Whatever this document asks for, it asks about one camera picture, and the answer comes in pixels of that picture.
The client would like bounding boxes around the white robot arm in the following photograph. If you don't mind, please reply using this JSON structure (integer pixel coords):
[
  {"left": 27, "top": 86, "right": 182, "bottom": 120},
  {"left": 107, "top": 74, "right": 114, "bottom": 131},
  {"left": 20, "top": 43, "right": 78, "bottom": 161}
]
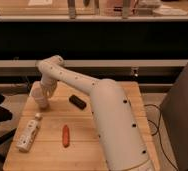
[{"left": 37, "top": 55, "right": 156, "bottom": 171}]

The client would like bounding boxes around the black rectangular bar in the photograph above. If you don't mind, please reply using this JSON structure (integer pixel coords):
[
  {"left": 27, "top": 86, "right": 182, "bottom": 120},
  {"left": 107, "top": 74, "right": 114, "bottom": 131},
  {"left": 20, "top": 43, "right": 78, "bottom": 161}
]
[{"left": 69, "top": 95, "right": 86, "bottom": 110}]

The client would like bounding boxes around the orange carrot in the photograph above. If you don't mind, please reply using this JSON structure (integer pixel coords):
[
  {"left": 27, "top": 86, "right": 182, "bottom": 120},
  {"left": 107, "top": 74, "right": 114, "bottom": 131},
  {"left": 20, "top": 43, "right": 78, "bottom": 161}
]
[{"left": 62, "top": 125, "right": 70, "bottom": 148}]

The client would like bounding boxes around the white bottle with label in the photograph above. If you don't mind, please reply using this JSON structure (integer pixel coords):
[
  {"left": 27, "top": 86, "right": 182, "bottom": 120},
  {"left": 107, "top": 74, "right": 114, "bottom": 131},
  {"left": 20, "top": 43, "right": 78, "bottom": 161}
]
[{"left": 16, "top": 113, "right": 42, "bottom": 153}]

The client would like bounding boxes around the wooden shelf rail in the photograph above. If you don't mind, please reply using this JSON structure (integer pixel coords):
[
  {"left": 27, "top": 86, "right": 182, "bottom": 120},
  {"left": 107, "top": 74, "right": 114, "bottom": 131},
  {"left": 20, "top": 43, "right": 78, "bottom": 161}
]
[{"left": 0, "top": 60, "right": 188, "bottom": 68}]

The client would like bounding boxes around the black cable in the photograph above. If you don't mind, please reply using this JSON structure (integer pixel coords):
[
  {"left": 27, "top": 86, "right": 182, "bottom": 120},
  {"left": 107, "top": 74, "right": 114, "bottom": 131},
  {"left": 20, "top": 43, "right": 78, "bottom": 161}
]
[{"left": 143, "top": 103, "right": 180, "bottom": 171}]

